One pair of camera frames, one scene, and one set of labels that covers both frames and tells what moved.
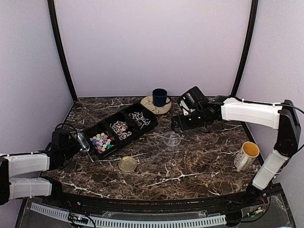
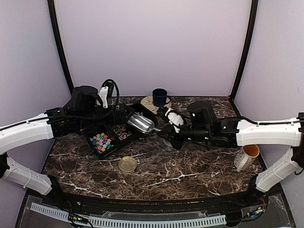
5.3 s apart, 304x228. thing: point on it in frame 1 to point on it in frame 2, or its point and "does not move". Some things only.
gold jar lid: [127, 164] does not move
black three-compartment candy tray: [109, 134] does not move
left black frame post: [61, 52] does not move
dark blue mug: [160, 97] does not move
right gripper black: [183, 124] to [169, 131]
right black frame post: [254, 12] does not move
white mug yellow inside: [244, 158] does not move
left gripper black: [77, 146] to [122, 119]
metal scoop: [84, 144] to [142, 123]
